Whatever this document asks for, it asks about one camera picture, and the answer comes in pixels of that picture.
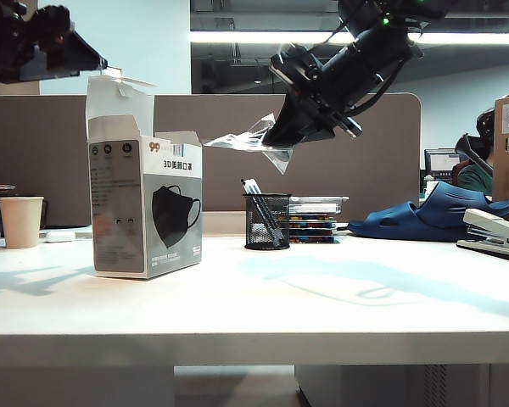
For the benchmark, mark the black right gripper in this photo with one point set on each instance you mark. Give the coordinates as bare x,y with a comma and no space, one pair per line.
322,106

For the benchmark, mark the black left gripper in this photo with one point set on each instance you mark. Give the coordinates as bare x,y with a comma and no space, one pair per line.
8,42

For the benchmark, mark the black mask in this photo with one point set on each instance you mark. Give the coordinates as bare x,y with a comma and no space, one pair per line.
237,142

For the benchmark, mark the grey white mask box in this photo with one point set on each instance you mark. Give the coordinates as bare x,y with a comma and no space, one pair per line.
169,212

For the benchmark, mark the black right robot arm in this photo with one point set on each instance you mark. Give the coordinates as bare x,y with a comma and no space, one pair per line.
373,46

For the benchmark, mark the colourful flat box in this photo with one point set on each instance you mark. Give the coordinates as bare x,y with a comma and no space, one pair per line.
311,230
311,218
314,239

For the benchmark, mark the black pen with white cap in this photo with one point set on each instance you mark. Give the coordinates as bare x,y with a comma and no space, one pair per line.
254,185
247,184

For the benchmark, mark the brown desk partition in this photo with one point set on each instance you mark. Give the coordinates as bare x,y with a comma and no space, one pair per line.
365,169

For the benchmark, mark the clear plastic case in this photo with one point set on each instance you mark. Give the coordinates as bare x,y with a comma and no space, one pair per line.
318,204

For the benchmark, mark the black mesh pen holder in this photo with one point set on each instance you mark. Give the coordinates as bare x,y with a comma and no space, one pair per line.
267,226

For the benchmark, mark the white ceiling light strip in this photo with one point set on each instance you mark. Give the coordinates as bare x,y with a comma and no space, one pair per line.
246,37

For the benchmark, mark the computer monitor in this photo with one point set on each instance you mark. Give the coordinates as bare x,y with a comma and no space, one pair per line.
439,163

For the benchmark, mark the blue foam slipper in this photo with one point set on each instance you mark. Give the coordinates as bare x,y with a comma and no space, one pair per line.
432,215

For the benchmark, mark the black office chair headrest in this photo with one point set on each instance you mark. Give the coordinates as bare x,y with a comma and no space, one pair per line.
466,147

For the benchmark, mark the beige paper cup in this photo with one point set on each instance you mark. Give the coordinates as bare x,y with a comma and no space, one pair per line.
21,222

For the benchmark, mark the silver laptop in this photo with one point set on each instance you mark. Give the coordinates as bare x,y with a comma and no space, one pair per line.
84,232

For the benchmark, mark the seated person in green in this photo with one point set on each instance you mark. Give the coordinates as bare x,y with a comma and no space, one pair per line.
473,178

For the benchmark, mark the grey white stapler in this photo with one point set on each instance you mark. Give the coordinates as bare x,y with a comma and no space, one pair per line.
492,228

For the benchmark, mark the desk leg panel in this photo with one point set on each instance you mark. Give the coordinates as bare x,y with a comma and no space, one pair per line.
68,388

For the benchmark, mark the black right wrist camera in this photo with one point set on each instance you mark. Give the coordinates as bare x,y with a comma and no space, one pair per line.
294,63

